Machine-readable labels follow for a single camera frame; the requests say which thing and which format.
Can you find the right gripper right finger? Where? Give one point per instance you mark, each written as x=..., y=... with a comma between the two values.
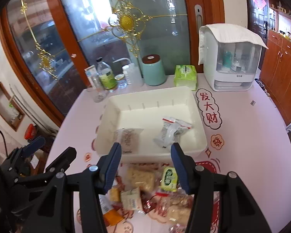
x=238, y=210

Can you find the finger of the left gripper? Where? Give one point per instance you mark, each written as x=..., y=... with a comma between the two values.
x=62, y=162
x=33, y=146

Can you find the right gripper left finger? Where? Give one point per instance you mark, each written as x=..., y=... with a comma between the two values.
x=96, y=179

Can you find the white orange snack packet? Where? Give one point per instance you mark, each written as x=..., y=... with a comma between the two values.
x=109, y=213

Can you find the yellow small snack packet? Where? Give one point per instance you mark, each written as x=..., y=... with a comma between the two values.
x=114, y=195

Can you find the popcorn clear bag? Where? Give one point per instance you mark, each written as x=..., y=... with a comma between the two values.
x=175, y=209

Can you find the large clear pastry packet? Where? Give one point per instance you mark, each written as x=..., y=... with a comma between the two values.
x=128, y=138

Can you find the green pastry packet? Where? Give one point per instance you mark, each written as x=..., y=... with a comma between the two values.
x=169, y=179

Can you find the rice cracker clear packet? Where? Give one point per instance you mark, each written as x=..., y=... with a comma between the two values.
x=142, y=176

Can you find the dark red snack packet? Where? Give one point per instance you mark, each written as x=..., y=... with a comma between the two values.
x=158, y=203

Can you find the red container lid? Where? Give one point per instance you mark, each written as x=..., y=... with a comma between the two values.
x=30, y=132

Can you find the clear drinking glass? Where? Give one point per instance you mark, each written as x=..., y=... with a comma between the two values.
x=98, y=93

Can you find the glass bottle green label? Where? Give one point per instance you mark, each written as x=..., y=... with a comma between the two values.
x=106, y=75

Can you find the white plastic storage bin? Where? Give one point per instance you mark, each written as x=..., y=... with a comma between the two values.
x=145, y=111

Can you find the small glass jar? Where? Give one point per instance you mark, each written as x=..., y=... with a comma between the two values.
x=121, y=80

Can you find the small white pill bottle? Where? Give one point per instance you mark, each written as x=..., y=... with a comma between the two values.
x=127, y=77

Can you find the white squeeze bottle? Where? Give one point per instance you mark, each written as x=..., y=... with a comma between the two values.
x=133, y=72

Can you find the teal canister brown lid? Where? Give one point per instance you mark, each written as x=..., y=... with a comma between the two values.
x=153, y=71

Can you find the wooden cabinet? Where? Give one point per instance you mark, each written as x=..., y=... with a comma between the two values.
x=276, y=73

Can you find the white countertop appliance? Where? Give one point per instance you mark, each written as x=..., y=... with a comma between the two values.
x=230, y=67

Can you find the green tissue pack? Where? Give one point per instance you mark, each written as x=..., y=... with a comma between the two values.
x=185, y=75

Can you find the white cloth on appliance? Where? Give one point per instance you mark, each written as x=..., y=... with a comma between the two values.
x=227, y=33

